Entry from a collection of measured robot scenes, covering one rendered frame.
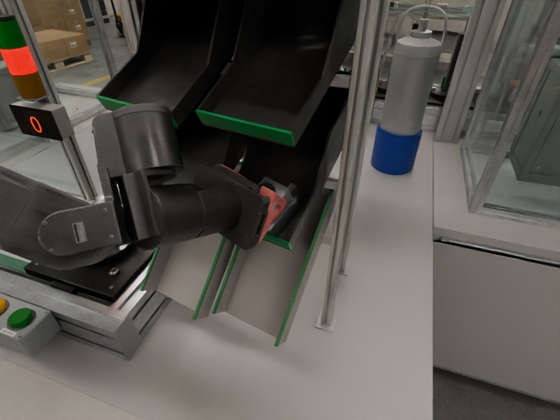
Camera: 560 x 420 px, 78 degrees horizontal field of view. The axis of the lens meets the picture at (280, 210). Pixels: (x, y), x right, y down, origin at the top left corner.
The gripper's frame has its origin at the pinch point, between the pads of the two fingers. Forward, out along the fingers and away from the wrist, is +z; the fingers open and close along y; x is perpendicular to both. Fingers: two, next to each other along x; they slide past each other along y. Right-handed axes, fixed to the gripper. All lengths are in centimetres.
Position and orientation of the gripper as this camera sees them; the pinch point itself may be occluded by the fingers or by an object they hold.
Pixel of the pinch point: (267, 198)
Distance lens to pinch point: 47.0
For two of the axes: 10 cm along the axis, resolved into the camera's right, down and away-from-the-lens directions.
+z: 5.4, -1.2, 8.3
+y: -7.8, -4.3, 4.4
